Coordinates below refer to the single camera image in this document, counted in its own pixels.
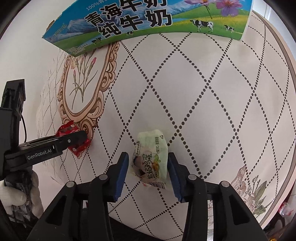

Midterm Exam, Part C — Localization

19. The small red candy packet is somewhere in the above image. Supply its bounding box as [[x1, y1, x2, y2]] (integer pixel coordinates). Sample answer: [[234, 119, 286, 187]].
[[55, 120, 91, 159]]

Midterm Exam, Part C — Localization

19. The green white egg snack packet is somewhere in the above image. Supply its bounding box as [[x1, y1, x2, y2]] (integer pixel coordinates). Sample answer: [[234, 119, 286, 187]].
[[131, 130, 168, 189]]

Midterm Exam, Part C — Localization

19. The white gloved left hand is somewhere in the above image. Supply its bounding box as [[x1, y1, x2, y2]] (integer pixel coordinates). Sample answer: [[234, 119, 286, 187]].
[[0, 171, 44, 218]]

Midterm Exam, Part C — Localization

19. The cardboard milk carton box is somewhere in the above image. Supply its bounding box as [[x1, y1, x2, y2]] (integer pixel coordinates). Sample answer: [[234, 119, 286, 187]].
[[42, 0, 253, 57]]

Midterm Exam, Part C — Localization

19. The white diamond pattern quilt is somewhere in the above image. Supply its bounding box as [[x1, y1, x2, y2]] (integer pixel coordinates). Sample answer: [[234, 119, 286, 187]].
[[36, 13, 295, 227]]

